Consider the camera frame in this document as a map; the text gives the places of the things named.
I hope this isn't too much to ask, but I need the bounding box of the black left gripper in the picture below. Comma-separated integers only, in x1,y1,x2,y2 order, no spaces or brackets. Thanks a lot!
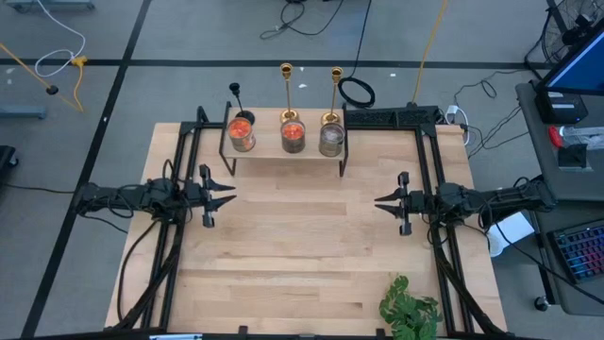
181,163,238,230

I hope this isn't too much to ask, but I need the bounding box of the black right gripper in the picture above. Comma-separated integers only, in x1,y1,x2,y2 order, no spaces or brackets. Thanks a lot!
374,170,438,237

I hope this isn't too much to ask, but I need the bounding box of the orange candle clear glass jar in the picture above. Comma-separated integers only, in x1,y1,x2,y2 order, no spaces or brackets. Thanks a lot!
226,116,258,154

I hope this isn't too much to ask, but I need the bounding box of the black candlestick holder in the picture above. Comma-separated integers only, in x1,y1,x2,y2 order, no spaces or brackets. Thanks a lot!
228,81,257,127

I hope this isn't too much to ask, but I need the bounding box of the silver glass candle jar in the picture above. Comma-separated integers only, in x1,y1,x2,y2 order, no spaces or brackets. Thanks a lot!
318,123,346,159

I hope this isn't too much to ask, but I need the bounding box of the orange candle dark glass jar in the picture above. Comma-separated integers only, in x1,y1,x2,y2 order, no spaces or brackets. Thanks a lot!
280,119,308,155

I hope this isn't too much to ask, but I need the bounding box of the gold candlestick holder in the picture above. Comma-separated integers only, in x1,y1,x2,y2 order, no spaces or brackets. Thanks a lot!
278,62,301,126
321,66,344,128

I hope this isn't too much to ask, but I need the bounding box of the wooden shelf with black legs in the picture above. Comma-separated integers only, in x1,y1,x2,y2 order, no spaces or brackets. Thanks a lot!
218,100,351,179

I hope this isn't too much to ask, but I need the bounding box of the black perforated metal box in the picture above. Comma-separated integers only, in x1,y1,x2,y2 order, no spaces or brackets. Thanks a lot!
345,105,443,128

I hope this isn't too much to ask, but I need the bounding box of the green potted plant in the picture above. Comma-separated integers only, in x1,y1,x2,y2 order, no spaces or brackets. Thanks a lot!
377,274,445,340

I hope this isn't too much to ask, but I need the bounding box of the white power adapter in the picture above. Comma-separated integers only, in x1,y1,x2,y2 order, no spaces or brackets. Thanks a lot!
445,104,471,145

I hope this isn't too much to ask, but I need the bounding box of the white plastic bin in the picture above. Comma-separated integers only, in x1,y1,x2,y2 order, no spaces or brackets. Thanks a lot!
485,211,535,259

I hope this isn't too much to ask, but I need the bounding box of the red object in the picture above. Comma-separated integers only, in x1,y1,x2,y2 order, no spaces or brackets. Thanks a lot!
547,125,566,150

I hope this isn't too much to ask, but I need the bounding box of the black desk holder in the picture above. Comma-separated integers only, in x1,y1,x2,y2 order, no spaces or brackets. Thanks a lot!
557,143,590,170

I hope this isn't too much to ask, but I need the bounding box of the grey desk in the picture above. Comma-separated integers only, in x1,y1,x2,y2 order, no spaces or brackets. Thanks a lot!
480,80,604,317

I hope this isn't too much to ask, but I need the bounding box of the black box device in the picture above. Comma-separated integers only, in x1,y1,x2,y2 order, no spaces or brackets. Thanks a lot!
533,90,590,126

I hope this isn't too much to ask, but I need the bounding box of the backlit keyboard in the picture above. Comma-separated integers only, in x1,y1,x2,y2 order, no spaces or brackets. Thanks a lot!
548,220,604,285

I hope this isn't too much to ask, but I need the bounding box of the grey floor bar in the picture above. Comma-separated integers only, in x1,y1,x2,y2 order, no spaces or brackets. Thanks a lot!
0,103,48,120

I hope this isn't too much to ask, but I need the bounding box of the black floor object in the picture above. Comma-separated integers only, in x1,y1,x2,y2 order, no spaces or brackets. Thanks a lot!
0,144,20,172

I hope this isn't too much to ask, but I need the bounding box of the black floor fan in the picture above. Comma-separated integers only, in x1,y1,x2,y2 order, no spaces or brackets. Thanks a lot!
524,0,604,79

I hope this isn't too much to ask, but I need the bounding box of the blue screen monitor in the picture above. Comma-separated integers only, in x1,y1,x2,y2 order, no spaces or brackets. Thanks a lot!
537,30,604,96

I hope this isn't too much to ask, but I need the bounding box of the black webcam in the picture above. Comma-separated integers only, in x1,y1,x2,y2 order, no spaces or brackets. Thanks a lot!
561,13,594,46

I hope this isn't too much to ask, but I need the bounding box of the grey cart base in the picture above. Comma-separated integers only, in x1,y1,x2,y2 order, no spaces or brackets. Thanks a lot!
3,0,96,12

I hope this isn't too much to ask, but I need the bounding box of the black aluminium frame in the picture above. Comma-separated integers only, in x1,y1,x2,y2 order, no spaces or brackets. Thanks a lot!
106,106,515,340

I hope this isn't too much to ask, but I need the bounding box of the black coiled cable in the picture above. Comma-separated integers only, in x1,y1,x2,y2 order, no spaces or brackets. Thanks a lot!
337,0,378,110

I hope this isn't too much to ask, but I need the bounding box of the yellow hanging cable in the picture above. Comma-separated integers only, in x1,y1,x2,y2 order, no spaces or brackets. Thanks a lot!
411,0,450,106

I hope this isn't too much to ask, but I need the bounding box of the black looped floor cable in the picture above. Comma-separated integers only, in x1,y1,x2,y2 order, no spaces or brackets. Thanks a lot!
259,0,345,40

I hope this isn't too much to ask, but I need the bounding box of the yellow extension cable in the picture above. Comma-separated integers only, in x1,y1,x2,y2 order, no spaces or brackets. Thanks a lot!
0,42,90,113

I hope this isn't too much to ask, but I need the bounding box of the white floor cable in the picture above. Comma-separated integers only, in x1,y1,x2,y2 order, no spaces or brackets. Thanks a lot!
34,0,88,79

